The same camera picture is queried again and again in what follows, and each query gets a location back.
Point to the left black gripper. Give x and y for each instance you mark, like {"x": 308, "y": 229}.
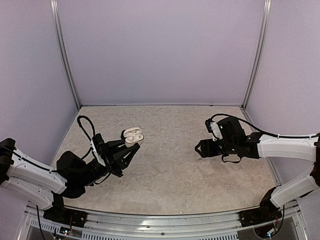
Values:
{"x": 112, "y": 164}

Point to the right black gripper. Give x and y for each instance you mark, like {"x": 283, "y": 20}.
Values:
{"x": 206, "y": 146}

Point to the white earbud charging case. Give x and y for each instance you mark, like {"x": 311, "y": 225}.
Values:
{"x": 133, "y": 136}

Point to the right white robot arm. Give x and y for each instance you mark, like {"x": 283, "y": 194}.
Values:
{"x": 229, "y": 138}

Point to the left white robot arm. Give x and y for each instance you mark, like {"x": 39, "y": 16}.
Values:
{"x": 44, "y": 185}

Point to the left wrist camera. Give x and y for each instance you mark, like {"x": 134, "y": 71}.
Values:
{"x": 97, "y": 144}

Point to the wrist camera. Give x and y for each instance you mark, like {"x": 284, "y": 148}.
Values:
{"x": 97, "y": 144}
{"x": 214, "y": 129}

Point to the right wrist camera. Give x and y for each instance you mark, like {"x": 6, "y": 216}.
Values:
{"x": 214, "y": 129}

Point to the front aluminium rail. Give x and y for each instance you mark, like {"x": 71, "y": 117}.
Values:
{"x": 223, "y": 225}

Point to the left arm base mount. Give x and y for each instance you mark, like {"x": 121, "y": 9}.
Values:
{"x": 66, "y": 216}

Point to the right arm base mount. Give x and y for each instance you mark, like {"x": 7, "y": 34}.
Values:
{"x": 258, "y": 216}

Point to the right aluminium frame post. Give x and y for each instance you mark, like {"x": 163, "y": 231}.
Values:
{"x": 258, "y": 53}

